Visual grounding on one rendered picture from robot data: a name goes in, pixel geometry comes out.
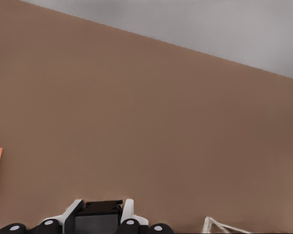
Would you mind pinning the silver frame foot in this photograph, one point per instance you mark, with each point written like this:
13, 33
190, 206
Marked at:
210, 225

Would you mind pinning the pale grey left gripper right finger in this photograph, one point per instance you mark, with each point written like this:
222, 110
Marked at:
128, 209

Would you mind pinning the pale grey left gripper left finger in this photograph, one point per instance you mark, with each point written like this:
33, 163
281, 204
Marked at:
72, 210

